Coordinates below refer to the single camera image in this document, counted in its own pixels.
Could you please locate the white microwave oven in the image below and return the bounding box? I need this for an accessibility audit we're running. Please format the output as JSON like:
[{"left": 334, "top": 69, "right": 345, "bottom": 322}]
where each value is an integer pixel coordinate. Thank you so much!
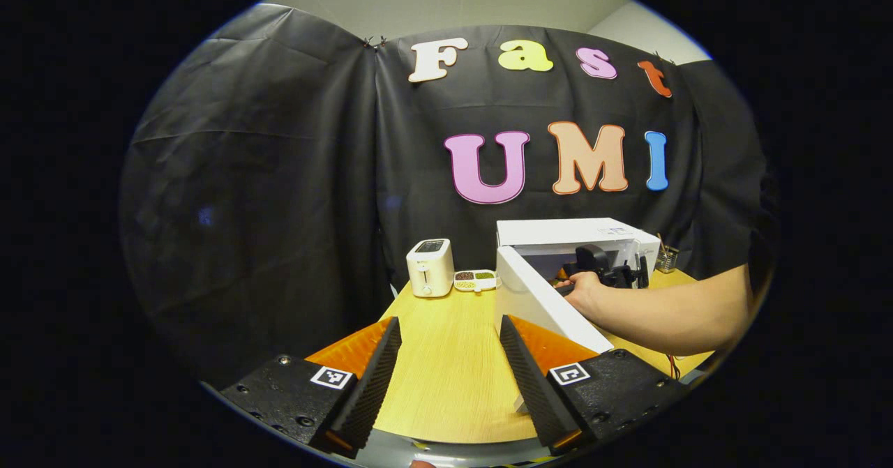
[{"left": 494, "top": 218, "right": 661, "bottom": 413}]

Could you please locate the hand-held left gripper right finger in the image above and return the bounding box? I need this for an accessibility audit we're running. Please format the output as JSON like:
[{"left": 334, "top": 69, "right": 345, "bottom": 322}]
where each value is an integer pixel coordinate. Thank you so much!
[{"left": 499, "top": 315, "right": 688, "bottom": 455}]

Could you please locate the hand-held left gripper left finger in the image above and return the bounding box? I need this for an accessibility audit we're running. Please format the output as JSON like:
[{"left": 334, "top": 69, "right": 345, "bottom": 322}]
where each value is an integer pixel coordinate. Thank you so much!
[{"left": 220, "top": 316, "right": 403, "bottom": 458}]

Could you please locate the white divided dish with seeds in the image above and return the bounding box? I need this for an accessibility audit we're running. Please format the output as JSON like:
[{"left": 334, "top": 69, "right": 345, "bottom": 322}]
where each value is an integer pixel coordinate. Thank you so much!
[{"left": 453, "top": 269, "right": 500, "bottom": 293}]

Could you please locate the black backdrop cloth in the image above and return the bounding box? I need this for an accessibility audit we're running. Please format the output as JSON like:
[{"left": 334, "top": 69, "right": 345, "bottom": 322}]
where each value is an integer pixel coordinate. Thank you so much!
[{"left": 119, "top": 2, "right": 779, "bottom": 388}]

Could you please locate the white toaster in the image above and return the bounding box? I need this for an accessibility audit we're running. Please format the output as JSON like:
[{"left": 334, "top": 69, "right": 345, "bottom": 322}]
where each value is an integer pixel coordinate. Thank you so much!
[{"left": 407, "top": 239, "right": 455, "bottom": 298}]

